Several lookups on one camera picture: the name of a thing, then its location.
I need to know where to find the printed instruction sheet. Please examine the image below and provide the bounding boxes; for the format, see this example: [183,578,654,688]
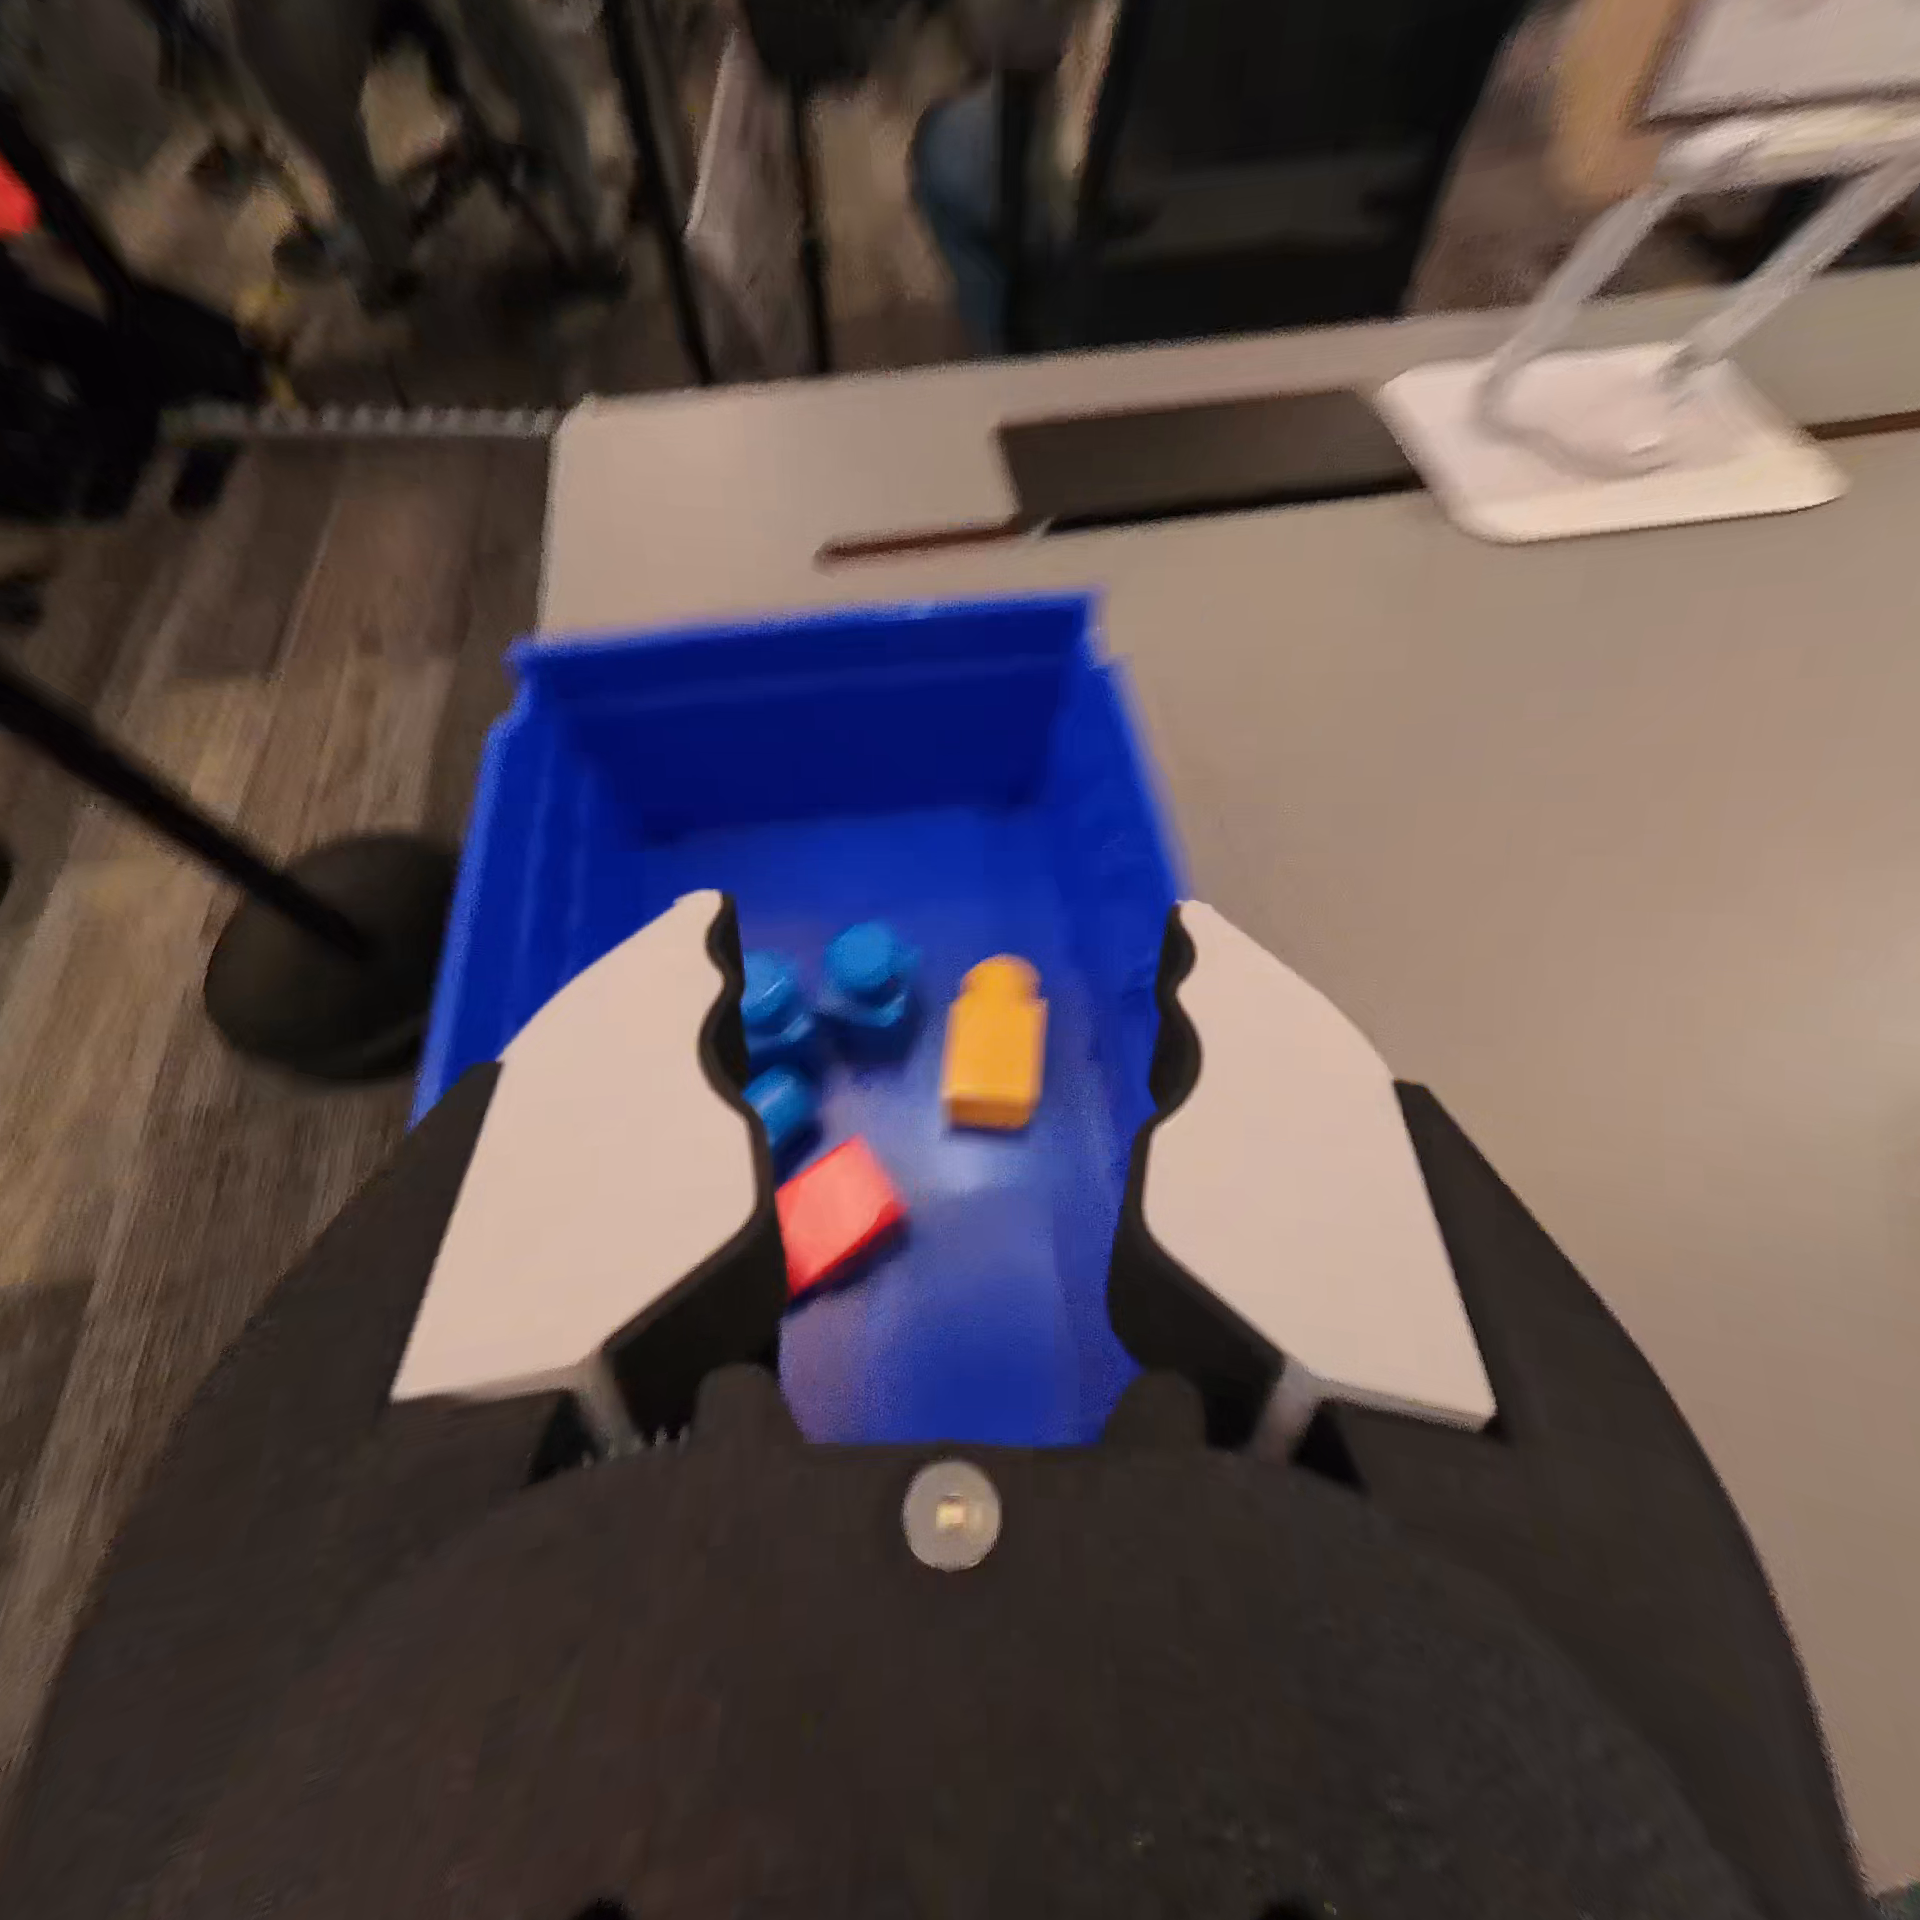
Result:
[1640,0,1920,128]

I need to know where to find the orange toy block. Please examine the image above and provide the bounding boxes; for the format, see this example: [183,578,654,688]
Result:
[942,955,1047,1132]

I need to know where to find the black backpack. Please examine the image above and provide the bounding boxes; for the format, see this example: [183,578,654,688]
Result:
[0,90,264,519]

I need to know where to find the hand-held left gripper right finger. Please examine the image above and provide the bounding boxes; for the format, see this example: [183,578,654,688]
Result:
[1105,900,1499,1450]

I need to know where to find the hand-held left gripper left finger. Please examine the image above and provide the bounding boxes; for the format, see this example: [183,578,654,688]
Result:
[391,890,793,1450]

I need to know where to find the grey metal rail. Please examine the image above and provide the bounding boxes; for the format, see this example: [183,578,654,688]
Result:
[157,402,560,448]

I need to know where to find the black tripod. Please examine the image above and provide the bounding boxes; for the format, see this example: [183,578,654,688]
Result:
[599,0,841,388]

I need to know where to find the white document stand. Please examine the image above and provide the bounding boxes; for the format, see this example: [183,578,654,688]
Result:
[1376,106,1920,544]

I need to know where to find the red toy block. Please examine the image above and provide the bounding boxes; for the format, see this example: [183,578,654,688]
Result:
[772,1135,909,1298]

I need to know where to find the blue toy block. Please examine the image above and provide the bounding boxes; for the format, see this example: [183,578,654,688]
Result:
[745,1067,825,1180]
[816,919,921,1059]
[743,948,828,1067]

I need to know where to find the black cable tray cover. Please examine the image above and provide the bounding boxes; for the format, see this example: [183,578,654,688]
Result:
[997,387,1427,536]

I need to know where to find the black high-back chair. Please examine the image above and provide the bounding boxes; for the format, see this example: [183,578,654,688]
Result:
[1020,0,1525,359]

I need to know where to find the black floor stand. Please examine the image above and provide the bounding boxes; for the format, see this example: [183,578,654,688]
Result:
[0,651,460,1086]

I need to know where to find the blue plastic bin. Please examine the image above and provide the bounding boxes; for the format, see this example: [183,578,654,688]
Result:
[406,590,1191,1450]

